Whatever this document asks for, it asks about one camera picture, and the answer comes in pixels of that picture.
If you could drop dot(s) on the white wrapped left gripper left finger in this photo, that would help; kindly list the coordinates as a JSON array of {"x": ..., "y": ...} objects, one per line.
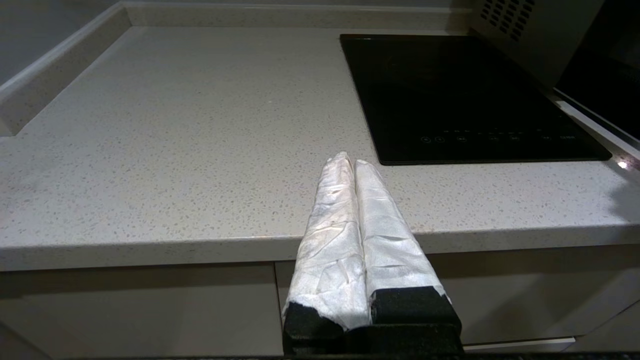
[{"x": 330, "y": 250}]

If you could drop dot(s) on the grey cabinet drawer front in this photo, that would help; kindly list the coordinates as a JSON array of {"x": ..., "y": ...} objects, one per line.
[
  {"x": 525, "y": 295},
  {"x": 140, "y": 315}
]

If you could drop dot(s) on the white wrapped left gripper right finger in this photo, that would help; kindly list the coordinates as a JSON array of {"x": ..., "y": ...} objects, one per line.
[{"x": 390, "y": 245}]

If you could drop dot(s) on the black induction cooktop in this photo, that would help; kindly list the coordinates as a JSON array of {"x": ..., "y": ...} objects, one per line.
[{"x": 460, "y": 100}]

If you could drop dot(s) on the black glass microwave door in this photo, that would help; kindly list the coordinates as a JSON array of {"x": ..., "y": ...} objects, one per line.
[{"x": 610, "y": 75}]

